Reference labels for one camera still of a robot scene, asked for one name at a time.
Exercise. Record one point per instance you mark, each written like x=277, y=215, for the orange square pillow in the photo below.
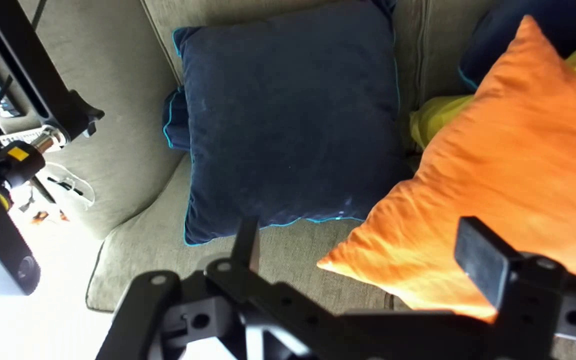
x=500, y=166

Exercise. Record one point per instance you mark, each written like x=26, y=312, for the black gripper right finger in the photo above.
x=484, y=267

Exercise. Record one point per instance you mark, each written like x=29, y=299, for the grey-brown fabric sofa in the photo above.
x=114, y=87

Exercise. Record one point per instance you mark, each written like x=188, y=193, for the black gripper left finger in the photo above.
x=247, y=240

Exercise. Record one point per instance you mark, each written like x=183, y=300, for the square dark blue pillow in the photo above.
x=289, y=113

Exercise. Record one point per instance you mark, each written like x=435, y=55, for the black and yellow camera stand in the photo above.
x=30, y=66

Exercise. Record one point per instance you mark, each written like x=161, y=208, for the yellow pillow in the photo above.
x=439, y=117

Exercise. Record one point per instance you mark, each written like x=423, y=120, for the dark blue bolster pillow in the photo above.
x=500, y=32

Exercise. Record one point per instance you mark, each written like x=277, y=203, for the clear plastic wrapper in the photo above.
x=70, y=182

